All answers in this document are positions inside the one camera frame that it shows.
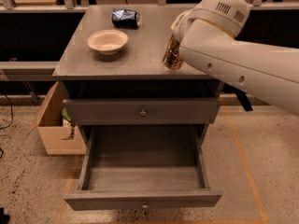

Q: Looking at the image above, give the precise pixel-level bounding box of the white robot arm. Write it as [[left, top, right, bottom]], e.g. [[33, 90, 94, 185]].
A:
[[172, 0, 299, 116]]

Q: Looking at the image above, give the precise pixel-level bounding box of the brass top drawer knob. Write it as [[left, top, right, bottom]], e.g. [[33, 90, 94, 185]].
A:
[[139, 109, 148, 118]]

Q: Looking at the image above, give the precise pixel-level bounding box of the open grey middle drawer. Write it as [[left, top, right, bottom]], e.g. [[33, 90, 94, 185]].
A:
[[64, 125, 221, 211]]

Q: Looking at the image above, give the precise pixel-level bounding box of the white paper bowl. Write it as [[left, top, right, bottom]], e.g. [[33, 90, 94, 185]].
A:
[[88, 30, 128, 55]]

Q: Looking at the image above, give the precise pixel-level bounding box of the black cable on floor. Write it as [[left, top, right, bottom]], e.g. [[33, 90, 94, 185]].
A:
[[0, 93, 15, 159]]

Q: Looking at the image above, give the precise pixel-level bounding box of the open cardboard box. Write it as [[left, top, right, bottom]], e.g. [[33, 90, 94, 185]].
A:
[[28, 82, 86, 155]]

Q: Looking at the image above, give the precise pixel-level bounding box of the closed grey top drawer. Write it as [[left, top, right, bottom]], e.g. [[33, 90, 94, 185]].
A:
[[63, 98, 221, 125]]

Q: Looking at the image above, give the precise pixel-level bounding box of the grey wooden drawer cabinet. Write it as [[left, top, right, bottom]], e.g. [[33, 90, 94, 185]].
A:
[[52, 5, 231, 133]]

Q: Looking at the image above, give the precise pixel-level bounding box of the orange soda can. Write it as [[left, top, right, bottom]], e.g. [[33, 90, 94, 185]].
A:
[[163, 36, 183, 70]]

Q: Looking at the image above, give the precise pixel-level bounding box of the crushed blue soda can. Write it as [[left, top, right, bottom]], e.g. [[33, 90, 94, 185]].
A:
[[111, 8, 140, 29]]

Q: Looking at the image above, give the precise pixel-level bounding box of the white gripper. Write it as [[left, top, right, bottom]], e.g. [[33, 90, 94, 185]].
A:
[[171, 9, 193, 42]]

